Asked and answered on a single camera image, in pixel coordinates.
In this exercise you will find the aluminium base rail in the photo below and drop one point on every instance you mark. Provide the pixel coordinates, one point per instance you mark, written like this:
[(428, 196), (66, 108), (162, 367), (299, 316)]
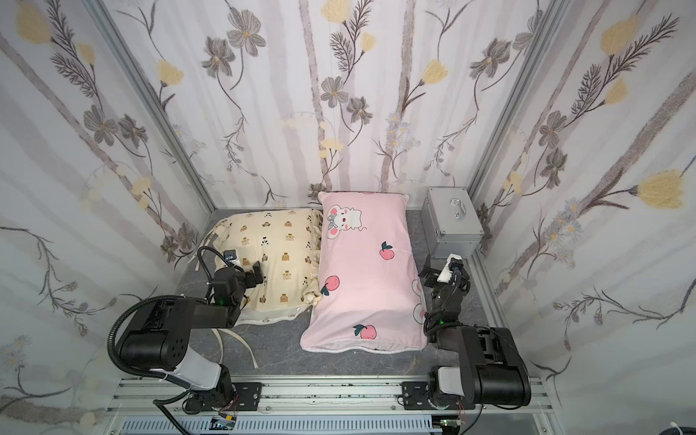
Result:
[(360, 405)]

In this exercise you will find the pink cartoon print pillow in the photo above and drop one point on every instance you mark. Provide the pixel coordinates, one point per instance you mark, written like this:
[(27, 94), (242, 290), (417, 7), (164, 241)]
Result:
[(371, 296)]

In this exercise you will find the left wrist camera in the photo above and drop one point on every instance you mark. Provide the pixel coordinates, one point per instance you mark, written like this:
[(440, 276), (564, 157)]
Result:
[(231, 258)]

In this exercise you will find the cream bear print pillow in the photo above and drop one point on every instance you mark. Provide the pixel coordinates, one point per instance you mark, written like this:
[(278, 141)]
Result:
[(286, 246)]

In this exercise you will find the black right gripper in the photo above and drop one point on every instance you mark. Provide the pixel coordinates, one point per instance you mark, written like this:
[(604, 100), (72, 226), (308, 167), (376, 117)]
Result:
[(435, 277)]

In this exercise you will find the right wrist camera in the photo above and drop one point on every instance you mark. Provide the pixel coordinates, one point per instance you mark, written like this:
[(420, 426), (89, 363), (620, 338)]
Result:
[(454, 267)]

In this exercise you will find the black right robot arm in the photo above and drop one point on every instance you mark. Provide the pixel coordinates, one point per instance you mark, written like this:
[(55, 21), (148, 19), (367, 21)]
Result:
[(490, 370)]

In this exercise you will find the silver aluminium case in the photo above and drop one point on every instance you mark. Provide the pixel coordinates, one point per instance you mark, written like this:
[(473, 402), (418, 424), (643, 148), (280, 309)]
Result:
[(450, 222)]

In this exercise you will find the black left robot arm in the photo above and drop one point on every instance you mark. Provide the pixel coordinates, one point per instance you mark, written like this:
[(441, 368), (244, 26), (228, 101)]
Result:
[(152, 339)]

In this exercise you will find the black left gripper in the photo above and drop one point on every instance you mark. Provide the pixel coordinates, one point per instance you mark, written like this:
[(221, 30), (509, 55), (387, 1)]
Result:
[(255, 275)]

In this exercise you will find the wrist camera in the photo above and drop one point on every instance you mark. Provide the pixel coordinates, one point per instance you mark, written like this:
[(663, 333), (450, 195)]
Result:
[(454, 267), (231, 258)]

